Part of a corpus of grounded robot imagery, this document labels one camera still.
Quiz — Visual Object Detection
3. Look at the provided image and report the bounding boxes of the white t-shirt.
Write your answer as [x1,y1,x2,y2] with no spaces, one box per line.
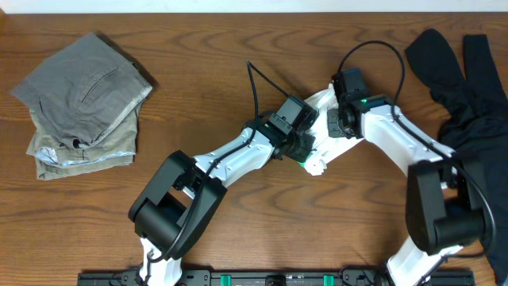
[301,83,361,176]

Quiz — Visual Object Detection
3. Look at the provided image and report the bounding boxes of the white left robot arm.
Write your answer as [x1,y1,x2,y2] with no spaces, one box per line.
[128,96,319,285]

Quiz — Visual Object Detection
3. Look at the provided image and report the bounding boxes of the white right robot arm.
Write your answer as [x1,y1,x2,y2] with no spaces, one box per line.
[328,68,495,285]

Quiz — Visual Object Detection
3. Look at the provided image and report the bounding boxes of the black garment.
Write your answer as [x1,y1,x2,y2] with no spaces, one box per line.
[405,29,507,285]

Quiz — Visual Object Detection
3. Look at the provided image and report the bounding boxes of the grey folded trousers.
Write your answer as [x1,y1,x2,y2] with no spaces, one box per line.
[12,33,152,149]

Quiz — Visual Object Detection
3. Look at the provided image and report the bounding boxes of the beige folded shorts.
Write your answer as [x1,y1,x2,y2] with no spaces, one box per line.
[26,106,140,180]

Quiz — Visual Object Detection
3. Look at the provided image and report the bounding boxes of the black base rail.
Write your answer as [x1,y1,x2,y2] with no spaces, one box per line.
[77,269,475,286]

